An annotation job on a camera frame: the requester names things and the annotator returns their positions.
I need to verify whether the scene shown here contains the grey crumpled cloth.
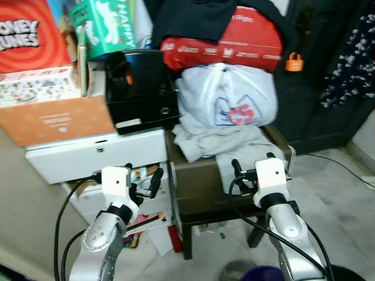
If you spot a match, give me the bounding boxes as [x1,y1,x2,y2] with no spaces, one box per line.
[172,117,288,194]

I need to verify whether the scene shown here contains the brown wooden table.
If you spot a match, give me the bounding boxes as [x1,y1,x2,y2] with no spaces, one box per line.
[166,126,296,260]

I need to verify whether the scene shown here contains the white drawer cabinet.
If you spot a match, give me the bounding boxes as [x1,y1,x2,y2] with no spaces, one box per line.
[25,129,176,235]

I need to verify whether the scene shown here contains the red booklet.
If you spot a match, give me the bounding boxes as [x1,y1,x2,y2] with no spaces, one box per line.
[167,224,183,253]

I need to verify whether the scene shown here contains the white bag with CS logo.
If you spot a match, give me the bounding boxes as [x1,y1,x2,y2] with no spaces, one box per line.
[175,63,279,129]

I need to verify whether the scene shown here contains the purple bin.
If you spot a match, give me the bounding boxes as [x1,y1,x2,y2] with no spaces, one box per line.
[239,265,287,281]

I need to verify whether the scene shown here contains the orange cardboard box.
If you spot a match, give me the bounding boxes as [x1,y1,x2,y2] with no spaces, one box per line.
[0,97,116,147]

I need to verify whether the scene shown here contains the orange padlock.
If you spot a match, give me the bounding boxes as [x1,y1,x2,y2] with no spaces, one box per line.
[285,52,304,72]

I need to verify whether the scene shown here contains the red printed bag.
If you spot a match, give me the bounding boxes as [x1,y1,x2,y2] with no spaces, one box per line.
[161,6,285,72]

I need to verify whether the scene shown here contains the dark floral cloth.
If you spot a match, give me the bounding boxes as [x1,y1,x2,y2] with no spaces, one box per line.
[321,12,375,109]

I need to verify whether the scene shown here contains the white patterned box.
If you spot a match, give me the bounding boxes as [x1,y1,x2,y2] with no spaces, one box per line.
[0,64,80,109]

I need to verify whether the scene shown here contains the green Happy carton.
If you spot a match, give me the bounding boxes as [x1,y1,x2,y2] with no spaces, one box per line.
[70,0,138,59]

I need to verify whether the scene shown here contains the black cloth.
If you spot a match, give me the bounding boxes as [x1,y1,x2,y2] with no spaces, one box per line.
[144,0,291,42]

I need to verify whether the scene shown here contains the red Looney Tunes box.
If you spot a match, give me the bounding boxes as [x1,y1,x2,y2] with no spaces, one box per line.
[0,0,74,74]

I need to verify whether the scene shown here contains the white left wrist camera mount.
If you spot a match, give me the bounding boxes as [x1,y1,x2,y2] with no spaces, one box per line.
[101,166,132,205]

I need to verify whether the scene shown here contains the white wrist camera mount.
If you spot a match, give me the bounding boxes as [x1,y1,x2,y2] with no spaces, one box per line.
[101,166,132,205]
[254,157,289,205]

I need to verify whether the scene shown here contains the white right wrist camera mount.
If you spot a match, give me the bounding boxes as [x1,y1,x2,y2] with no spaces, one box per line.
[254,157,289,205]

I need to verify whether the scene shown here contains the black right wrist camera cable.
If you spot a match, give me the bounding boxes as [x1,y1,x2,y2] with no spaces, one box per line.
[227,173,326,280]

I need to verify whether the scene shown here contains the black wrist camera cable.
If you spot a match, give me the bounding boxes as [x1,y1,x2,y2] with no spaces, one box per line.
[54,174,104,281]
[227,173,326,280]

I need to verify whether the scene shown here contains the black left wrist camera cable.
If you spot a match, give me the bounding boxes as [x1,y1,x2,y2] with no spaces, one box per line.
[54,174,104,281]

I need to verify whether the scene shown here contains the black cable on floor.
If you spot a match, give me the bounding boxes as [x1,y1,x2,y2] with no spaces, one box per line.
[305,153,375,189]

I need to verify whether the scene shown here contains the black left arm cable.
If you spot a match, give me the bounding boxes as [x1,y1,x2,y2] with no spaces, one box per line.
[63,229,90,281]

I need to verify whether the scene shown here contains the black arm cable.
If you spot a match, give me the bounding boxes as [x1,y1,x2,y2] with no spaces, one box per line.
[63,229,90,281]
[296,220,336,281]

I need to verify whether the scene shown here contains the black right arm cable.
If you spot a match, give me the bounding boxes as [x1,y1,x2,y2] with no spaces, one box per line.
[296,220,336,281]

